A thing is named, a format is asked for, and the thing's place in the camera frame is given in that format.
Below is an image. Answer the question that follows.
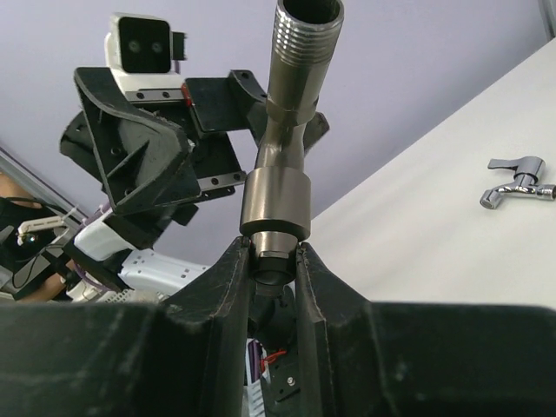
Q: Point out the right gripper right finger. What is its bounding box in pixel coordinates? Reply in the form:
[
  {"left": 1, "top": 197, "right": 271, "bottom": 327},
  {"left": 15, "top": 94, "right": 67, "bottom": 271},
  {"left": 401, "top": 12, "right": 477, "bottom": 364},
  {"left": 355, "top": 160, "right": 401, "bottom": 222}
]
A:
[{"left": 295, "top": 244, "right": 555, "bottom": 416}]

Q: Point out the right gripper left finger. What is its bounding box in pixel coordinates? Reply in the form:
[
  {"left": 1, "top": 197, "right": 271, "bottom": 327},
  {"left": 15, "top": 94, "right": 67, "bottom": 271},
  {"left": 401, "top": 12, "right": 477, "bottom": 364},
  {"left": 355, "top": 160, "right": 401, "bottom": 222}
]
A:
[{"left": 1, "top": 238, "right": 250, "bottom": 416}]

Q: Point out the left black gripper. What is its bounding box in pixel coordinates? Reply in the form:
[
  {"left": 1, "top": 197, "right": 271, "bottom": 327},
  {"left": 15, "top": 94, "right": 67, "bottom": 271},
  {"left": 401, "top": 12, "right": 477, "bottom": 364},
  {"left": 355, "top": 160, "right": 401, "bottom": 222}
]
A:
[{"left": 58, "top": 66, "right": 331, "bottom": 227}]

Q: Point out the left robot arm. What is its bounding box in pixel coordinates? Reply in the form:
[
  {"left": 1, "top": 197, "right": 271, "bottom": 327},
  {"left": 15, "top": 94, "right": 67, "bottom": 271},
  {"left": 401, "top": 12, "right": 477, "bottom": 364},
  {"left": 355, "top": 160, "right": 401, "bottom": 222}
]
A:
[{"left": 61, "top": 64, "right": 328, "bottom": 295}]

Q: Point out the chrome faucet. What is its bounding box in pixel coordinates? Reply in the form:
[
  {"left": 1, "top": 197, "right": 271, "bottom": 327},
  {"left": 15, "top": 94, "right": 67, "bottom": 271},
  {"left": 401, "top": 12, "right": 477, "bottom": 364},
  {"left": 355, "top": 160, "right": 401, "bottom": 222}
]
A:
[{"left": 480, "top": 156, "right": 555, "bottom": 209}]

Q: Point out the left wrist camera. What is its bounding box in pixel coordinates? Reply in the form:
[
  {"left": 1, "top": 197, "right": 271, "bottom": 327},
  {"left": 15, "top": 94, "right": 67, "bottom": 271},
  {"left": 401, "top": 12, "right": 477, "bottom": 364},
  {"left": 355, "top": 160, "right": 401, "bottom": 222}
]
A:
[{"left": 104, "top": 12, "right": 188, "bottom": 104}]

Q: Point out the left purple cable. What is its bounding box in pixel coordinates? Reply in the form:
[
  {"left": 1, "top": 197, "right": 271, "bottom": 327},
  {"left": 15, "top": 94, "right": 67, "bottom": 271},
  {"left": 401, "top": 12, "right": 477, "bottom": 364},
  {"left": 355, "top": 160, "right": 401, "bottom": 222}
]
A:
[{"left": 64, "top": 203, "right": 118, "bottom": 296}]

